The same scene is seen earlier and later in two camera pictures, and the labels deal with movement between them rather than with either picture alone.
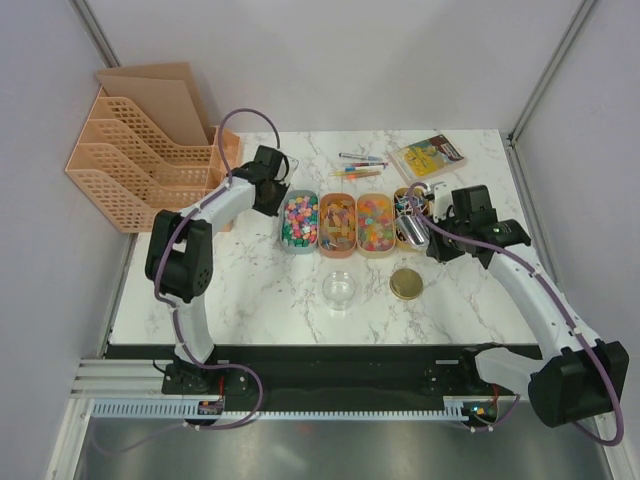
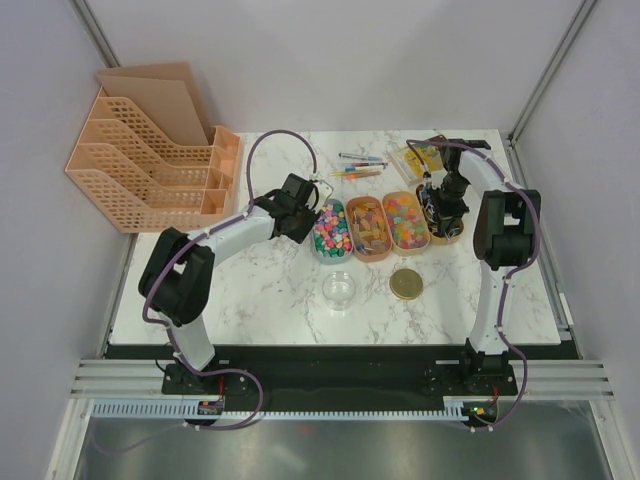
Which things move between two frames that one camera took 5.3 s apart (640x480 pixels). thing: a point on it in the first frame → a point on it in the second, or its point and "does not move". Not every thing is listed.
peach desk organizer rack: x=150 y=147 does not move
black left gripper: x=272 y=210 → x=299 y=235
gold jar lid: x=406 y=284 does not move
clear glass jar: x=338 y=290 does not move
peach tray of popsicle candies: x=337 y=225 → x=370 y=229
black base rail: x=244 y=376 does not move
